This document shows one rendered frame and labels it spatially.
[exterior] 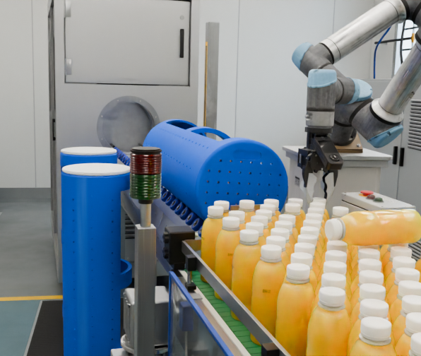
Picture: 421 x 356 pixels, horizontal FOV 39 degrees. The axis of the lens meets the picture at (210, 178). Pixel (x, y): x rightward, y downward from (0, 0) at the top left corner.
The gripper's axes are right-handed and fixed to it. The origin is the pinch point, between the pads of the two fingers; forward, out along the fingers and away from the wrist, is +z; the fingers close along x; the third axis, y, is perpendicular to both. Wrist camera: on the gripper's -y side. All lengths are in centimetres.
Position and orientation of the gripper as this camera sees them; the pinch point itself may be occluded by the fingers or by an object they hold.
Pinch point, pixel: (318, 201)
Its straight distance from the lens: 163.0
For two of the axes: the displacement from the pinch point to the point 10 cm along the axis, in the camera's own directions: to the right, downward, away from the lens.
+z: -0.3, 9.9, 1.6
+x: -9.6, 0.2, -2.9
